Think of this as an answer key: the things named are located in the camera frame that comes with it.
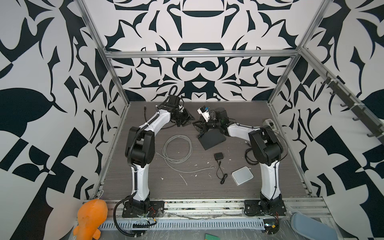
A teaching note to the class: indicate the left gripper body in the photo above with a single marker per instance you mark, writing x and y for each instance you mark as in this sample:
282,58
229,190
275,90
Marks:
182,118

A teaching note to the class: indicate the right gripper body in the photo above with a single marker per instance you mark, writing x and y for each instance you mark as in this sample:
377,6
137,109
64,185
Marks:
214,124

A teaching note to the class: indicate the black network switch box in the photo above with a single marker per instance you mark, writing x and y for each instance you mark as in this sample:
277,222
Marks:
211,139

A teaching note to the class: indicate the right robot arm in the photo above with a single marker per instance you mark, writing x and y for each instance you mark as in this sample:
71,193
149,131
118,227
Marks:
264,144

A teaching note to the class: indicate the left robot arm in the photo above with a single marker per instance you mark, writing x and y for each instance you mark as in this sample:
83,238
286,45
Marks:
140,150

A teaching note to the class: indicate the black power adapter centre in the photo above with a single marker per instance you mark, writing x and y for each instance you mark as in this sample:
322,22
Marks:
220,173

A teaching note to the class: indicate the white square router box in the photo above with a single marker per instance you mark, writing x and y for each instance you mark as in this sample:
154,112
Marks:
242,175

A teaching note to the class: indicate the green object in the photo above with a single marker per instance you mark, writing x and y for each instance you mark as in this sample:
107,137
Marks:
211,237

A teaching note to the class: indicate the orange plush toy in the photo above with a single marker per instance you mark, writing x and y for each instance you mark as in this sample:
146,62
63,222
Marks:
90,216

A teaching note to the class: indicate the grey blue pad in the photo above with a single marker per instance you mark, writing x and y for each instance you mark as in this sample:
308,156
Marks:
312,229

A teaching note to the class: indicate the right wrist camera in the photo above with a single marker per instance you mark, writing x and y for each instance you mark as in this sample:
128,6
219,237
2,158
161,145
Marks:
205,113

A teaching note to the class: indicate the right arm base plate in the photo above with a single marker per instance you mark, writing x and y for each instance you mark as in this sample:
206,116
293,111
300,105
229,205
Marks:
264,207

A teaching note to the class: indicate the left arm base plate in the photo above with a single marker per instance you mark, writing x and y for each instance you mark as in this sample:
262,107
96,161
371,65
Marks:
147,208

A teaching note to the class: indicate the white cable duct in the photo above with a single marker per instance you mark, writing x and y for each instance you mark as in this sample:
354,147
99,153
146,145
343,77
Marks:
189,224

